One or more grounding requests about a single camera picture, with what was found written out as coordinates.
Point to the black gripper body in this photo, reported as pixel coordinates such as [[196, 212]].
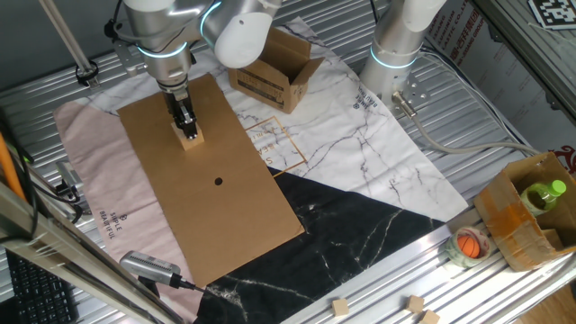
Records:
[[178, 102]]

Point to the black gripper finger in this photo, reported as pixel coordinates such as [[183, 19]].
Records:
[[178, 122], [191, 126]]

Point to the large pale wooden block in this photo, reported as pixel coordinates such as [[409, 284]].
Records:
[[191, 144]]

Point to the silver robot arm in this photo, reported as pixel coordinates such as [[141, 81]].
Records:
[[162, 63]]

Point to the open printed cardboard box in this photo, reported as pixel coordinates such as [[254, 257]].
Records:
[[265, 85]]

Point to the brown cardboard sheet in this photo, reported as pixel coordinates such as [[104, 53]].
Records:
[[216, 216]]

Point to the grey metal pole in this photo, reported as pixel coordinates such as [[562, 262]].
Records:
[[67, 40]]

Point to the marble print cloth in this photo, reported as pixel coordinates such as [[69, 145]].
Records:
[[360, 135]]

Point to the orange pole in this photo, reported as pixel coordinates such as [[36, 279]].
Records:
[[6, 166]]

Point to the black keyboard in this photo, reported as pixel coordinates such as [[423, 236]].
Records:
[[40, 292]]

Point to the small wooden cube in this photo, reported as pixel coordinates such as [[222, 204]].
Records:
[[340, 307], [429, 317], [415, 303]]

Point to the clear tape roll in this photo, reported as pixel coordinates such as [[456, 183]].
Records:
[[452, 252]]

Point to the orange mini basketball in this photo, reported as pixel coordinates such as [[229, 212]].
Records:
[[469, 246]]

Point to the white panel with red print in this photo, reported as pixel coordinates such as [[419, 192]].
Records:
[[504, 90]]

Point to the taped brown cardboard box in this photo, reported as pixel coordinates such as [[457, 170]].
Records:
[[508, 225]]

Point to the green plastic bottle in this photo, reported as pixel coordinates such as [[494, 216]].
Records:
[[542, 195]]

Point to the black white marker board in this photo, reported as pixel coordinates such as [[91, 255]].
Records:
[[555, 12]]

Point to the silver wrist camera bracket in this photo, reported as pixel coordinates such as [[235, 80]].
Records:
[[127, 56]]

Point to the silver depth camera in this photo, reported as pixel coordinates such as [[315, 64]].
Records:
[[146, 265], [67, 173]]

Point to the aluminium frame beam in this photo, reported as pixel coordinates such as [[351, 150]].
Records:
[[67, 256]]

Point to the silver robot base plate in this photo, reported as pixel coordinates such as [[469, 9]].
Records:
[[416, 92]]

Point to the dark metal frame beam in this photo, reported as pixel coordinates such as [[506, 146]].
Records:
[[531, 58]]

